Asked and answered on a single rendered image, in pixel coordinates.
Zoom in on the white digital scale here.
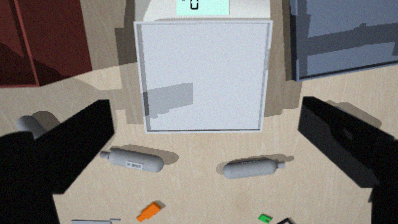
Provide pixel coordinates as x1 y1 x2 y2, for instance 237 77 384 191
134 0 273 134

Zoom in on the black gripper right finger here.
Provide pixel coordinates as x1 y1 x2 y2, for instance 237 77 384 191
298 96 398 224

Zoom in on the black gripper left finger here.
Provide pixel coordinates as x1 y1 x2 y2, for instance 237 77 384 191
0 99 115 224

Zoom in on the dark red open box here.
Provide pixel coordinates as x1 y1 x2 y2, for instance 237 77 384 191
0 0 93 88

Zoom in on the blue-grey tray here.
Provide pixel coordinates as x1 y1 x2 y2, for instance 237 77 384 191
289 0 398 82

